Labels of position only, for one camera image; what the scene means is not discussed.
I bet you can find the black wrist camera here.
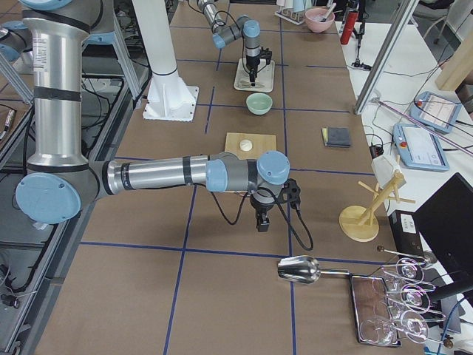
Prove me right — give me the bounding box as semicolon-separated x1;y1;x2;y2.
282;178;301;212
259;47;273;66

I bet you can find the wooden mug tree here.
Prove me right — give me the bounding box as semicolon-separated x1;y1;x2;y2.
338;169;415;243

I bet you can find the bamboo cutting board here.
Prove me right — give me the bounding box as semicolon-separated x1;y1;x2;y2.
224;132;277;159

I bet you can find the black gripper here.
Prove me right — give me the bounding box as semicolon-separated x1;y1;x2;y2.
245;47;261;87
250;192;276;232

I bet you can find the teach pendant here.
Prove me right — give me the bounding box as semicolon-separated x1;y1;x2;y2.
392;124;449;172
409;91;461;134

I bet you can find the white bear tray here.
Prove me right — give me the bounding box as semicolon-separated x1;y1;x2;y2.
234;58;275;92

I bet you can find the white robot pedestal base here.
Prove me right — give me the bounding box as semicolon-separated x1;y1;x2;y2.
132;0;199;122

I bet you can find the white wire cup rack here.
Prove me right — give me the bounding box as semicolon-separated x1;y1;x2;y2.
274;8;304;26

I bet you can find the yellow sponge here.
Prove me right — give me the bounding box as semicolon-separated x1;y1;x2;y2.
321;127;328;144

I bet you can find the dark tray with glasses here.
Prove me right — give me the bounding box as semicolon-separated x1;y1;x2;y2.
349;274;392;345

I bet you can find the pink bowl of ice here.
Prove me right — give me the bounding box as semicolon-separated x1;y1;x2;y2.
304;7;335;33

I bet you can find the metal muddler in bowl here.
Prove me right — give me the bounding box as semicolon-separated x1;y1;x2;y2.
322;2;336;21

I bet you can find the white steamed bun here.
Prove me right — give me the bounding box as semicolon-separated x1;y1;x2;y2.
239;139;253;152

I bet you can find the red cylinder bottle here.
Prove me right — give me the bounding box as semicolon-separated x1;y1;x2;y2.
340;11;358;45

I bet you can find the grey folded cloth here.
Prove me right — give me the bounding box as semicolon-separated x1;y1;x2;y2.
325;127;351;148

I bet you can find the near teach pendant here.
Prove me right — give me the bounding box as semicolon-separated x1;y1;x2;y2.
392;124;449;172

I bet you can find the light green bowl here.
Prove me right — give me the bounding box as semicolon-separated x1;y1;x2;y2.
246;92;273;115

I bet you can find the aluminium frame post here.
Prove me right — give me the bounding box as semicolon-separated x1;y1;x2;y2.
354;0;419;115

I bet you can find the metal ice scoop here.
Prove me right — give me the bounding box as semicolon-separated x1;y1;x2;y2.
277;255;350;285

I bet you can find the far teach pendant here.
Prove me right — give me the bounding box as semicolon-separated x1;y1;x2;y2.
409;91;461;134

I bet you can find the black monitor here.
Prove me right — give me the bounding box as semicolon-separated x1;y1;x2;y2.
413;172;473;275

